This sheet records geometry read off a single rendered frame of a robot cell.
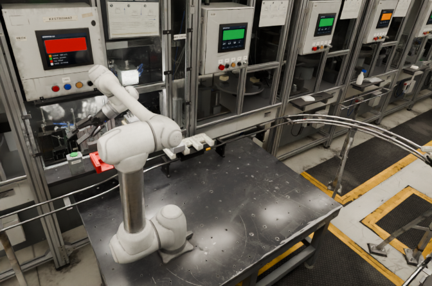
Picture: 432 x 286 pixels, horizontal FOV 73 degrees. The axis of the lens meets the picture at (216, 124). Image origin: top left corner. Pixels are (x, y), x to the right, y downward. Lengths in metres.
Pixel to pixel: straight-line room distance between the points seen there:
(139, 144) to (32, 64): 0.84
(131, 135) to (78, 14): 0.84
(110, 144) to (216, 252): 0.94
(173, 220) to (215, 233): 0.37
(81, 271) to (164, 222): 1.20
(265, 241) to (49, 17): 1.66
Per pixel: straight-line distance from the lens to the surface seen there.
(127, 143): 1.11
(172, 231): 1.58
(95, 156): 1.99
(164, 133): 1.15
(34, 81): 1.80
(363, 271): 2.85
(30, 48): 1.75
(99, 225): 1.95
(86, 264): 2.66
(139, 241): 1.50
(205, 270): 1.70
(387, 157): 4.39
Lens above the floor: 2.09
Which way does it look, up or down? 30 degrees down
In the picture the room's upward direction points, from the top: 4 degrees clockwise
